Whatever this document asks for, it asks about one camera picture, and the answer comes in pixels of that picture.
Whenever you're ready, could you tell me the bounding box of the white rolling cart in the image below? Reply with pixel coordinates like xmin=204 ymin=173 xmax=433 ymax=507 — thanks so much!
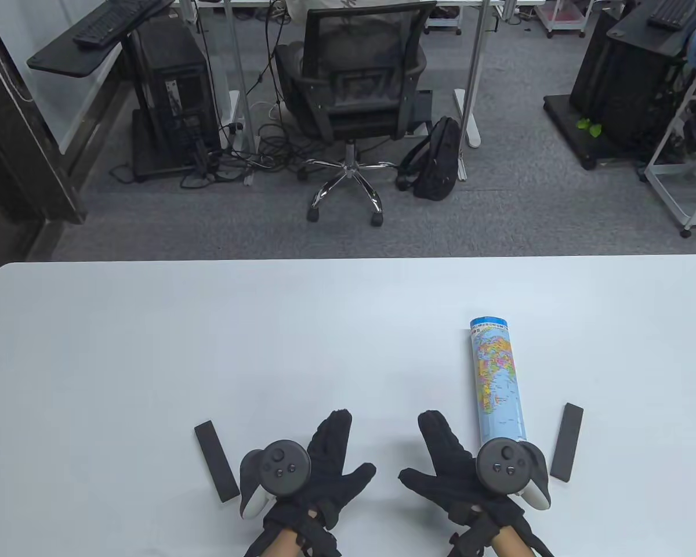
xmin=426 ymin=0 xmax=463 ymax=34
xmin=534 ymin=0 xmax=595 ymax=38

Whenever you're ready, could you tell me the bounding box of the grey left hand controller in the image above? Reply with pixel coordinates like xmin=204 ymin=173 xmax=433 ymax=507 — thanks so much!
xmin=239 ymin=440 xmax=313 ymax=520

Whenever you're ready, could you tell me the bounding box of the black rolling computer stand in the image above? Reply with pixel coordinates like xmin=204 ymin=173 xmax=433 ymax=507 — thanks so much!
xmin=27 ymin=0 xmax=221 ymax=182
xmin=542 ymin=0 xmax=696 ymax=171

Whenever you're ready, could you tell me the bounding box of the white metal rack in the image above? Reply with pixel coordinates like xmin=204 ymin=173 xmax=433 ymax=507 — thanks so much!
xmin=644 ymin=70 xmax=696 ymax=238

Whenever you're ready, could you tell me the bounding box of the person's right hand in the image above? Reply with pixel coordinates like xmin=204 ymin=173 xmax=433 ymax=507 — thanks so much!
xmin=398 ymin=410 xmax=528 ymax=529

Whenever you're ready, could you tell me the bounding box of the grey hand controller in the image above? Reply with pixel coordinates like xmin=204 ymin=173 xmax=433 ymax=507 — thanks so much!
xmin=239 ymin=440 xmax=313 ymax=520
xmin=476 ymin=440 xmax=553 ymax=512

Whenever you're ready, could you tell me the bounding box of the black bar paperweight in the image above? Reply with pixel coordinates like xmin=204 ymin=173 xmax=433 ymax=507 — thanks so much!
xmin=549 ymin=403 xmax=585 ymax=482
xmin=194 ymin=420 xmax=241 ymax=503

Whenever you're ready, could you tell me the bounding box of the white desk with metal legs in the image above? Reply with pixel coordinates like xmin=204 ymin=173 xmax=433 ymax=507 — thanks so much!
xmin=177 ymin=0 xmax=549 ymax=186

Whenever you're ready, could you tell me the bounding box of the tangle of black cables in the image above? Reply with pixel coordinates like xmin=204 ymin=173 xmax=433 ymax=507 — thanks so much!
xmin=109 ymin=0 xmax=325 ymax=189

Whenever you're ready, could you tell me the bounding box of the grey right hand controller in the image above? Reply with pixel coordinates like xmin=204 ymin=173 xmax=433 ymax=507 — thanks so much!
xmin=476 ymin=440 xmax=553 ymax=512

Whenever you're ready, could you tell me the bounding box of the person's left forearm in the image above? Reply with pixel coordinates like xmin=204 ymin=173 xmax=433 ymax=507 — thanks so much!
xmin=255 ymin=529 xmax=302 ymax=557

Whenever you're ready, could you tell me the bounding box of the colourful world map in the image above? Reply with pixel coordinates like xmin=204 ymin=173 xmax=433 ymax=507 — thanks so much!
xmin=470 ymin=317 xmax=527 ymax=444

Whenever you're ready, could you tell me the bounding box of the person's right forearm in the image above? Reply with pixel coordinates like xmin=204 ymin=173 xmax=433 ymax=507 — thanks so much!
xmin=490 ymin=531 xmax=528 ymax=557

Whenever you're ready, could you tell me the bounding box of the person's left hand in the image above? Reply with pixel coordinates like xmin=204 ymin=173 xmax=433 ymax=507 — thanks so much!
xmin=261 ymin=409 xmax=378 ymax=531

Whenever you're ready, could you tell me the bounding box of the black computer tower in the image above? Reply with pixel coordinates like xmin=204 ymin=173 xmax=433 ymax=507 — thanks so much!
xmin=570 ymin=9 xmax=682 ymax=146
xmin=129 ymin=17 xmax=221 ymax=166

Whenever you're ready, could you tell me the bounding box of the black mesh office chair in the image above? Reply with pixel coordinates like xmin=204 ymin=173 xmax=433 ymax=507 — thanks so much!
xmin=274 ymin=0 xmax=440 ymax=227

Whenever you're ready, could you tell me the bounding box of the black backpack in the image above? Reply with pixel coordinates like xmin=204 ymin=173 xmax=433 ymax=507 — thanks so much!
xmin=396 ymin=116 xmax=462 ymax=201

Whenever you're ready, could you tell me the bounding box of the black keyboard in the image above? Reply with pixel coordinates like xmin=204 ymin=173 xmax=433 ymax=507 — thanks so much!
xmin=648 ymin=0 xmax=696 ymax=30
xmin=72 ymin=0 xmax=162 ymax=48

